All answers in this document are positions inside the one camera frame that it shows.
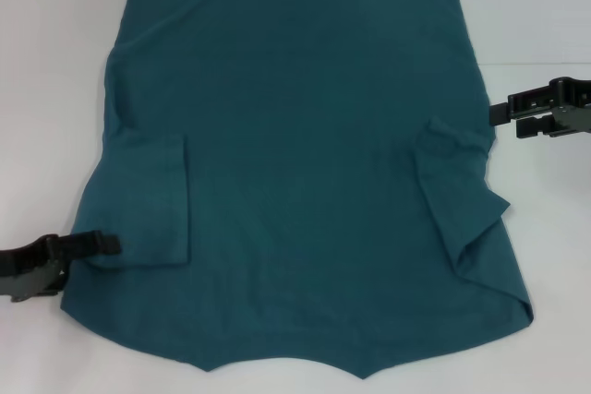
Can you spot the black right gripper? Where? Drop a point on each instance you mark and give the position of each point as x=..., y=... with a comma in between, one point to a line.
x=575, y=105

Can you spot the teal blue t-shirt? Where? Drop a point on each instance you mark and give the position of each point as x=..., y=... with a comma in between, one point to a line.
x=295, y=158

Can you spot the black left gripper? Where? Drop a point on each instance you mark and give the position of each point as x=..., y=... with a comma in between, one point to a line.
x=27, y=269

